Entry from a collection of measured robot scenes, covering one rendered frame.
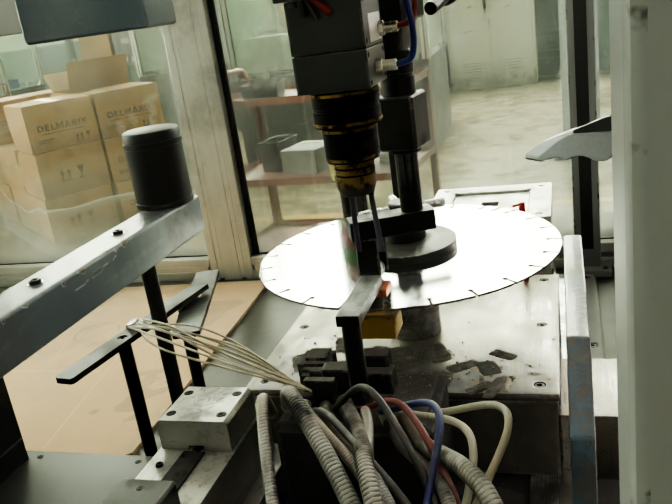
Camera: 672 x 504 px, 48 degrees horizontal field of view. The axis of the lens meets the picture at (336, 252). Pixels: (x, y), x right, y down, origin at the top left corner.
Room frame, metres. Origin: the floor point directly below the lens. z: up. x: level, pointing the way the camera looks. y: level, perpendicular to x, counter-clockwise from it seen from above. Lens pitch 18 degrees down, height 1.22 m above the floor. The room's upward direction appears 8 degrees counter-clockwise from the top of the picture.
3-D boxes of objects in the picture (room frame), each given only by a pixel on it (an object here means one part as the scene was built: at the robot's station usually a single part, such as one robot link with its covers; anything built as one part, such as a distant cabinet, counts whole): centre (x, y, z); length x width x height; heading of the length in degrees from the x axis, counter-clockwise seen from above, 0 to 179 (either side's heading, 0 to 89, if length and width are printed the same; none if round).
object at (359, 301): (0.60, -0.02, 0.95); 0.10 x 0.03 x 0.07; 162
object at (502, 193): (1.08, -0.24, 0.82); 0.18 x 0.18 x 0.15; 72
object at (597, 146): (0.68, -0.24, 1.06); 0.09 x 0.06 x 0.03; 52
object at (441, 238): (0.78, -0.08, 0.96); 0.11 x 0.11 x 0.03
